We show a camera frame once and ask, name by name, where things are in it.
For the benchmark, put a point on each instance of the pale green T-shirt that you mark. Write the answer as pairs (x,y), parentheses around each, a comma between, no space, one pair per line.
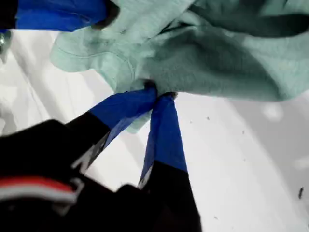
(205,60)

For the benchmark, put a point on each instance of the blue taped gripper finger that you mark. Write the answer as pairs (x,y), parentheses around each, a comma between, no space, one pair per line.
(120,106)
(166,135)
(60,14)

